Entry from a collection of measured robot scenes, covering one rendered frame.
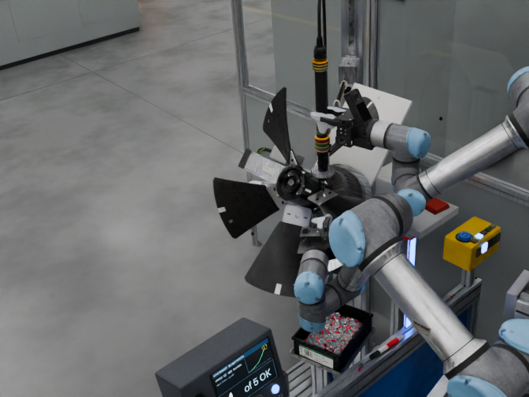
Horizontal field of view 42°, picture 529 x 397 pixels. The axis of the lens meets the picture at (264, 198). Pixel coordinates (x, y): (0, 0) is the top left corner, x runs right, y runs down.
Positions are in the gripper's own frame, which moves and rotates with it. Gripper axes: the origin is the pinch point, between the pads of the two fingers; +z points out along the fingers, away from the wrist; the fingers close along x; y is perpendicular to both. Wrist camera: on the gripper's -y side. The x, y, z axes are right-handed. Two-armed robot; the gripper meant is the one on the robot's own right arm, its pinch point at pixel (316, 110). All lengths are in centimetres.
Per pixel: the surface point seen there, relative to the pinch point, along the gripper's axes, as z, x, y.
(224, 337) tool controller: -22, -70, 24
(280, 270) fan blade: 3, -18, 49
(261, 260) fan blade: 9, -20, 47
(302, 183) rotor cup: 3.7, -3.6, 24.3
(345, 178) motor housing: 0.4, 15.7, 31.0
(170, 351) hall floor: 91, 1, 148
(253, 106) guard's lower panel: 104, 90, 57
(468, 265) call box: -45, 14, 47
